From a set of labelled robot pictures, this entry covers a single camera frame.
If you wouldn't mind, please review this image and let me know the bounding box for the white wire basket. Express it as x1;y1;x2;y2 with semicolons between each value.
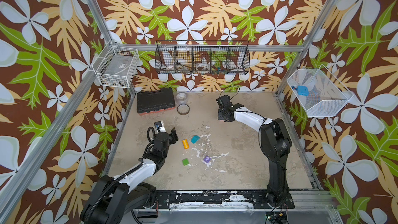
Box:
93;41;140;89

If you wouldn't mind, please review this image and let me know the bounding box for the green square block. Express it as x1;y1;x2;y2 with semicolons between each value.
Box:
182;159;189;166

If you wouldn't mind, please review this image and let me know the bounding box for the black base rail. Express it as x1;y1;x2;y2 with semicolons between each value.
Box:
155;189;295;209

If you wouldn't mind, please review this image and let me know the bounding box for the purple number nine cube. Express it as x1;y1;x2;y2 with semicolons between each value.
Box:
203;156;211;164

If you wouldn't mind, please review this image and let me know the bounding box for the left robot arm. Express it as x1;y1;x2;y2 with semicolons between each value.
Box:
80;127;178;224

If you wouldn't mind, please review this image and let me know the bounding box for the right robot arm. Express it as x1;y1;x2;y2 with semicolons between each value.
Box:
218;104;292;207

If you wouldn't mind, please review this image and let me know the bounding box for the clear plastic cup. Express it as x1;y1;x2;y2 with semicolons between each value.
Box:
176;92;188;105

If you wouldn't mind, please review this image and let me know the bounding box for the teal block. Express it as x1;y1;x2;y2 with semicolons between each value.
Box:
191;135;200;144

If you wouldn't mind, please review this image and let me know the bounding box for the white mesh basket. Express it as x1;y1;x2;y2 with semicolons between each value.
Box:
287;65;353;118

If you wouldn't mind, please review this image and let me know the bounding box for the aluminium frame structure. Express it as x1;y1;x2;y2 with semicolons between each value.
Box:
1;0;337;224

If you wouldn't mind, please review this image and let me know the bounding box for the black wire basket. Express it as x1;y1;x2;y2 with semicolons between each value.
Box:
154;40;250;75

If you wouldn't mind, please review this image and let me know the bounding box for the blue object in basket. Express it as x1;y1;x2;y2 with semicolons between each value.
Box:
295;86;309;96

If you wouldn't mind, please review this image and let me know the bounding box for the black tool case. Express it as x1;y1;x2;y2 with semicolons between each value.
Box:
136;88;176;115

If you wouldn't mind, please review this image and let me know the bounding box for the orange supermarket block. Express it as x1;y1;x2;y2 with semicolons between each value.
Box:
182;139;190;149

